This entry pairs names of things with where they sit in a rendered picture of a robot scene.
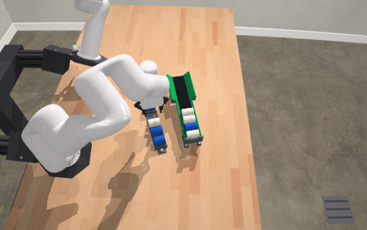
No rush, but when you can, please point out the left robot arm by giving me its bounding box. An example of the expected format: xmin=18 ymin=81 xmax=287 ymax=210
xmin=73 ymin=0 xmax=110 ymax=61

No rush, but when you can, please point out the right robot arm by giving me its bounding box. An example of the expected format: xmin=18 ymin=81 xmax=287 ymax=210
xmin=21 ymin=54 xmax=169 ymax=173

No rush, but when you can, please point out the white cylinder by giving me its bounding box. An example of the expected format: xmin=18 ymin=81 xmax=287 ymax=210
xmin=183 ymin=115 xmax=196 ymax=124
xmin=148 ymin=118 xmax=161 ymax=128
xmin=181 ymin=108 xmax=194 ymax=117
xmin=186 ymin=130 xmax=200 ymax=138

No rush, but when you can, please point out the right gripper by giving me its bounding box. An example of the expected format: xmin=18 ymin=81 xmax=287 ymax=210
xmin=134 ymin=97 xmax=169 ymax=116

